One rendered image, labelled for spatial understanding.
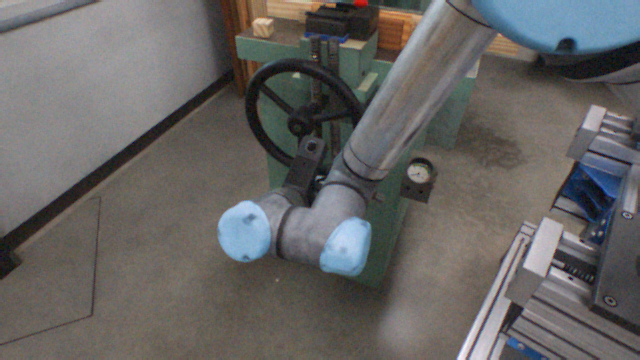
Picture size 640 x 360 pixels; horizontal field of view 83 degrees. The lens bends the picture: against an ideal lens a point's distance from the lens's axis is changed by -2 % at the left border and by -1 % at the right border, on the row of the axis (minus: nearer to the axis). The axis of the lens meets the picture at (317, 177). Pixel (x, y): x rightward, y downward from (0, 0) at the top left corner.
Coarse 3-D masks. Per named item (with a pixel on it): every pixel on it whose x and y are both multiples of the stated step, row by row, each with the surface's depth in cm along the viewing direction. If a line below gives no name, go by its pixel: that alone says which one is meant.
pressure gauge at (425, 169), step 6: (414, 162) 89; (420, 162) 88; (426, 162) 89; (408, 168) 90; (414, 168) 90; (420, 168) 89; (426, 168) 88; (432, 168) 90; (408, 174) 92; (420, 174) 90; (426, 174) 89; (414, 180) 92; (420, 180) 91; (426, 180) 90
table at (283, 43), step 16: (272, 16) 105; (288, 32) 96; (240, 48) 96; (256, 48) 94; (272, 48) 92; (288, 48) 90; (384, 48) 88; (384, 64) 83; (304, 80) 83; (368, 80) 82; (464, 80) 78; (368, 96) 81; (464, 96) 80
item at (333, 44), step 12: (312, 36) 75; (312, 48) 75; (336, 48) 74; (312, 60) 77; (336, 60) 75; (336, 72) 77; (312, 84) 80; (312, 96) 82; (336, 96) 80; (336, 108) 82; (336, 120) 83; (336, 132) 85; (336, 144) 87; (336, 156) 89
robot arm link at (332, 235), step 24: (336, 192) 50; (288, 216) 47; (312, 216) 47; (336, 216) 47; (360, 216) 50; (288, 240) 46; (312, 240) 45; (336, 240) 44; (360, 240) 44; (312, 264) 47; (336, 264) 45; (360, 264) 45
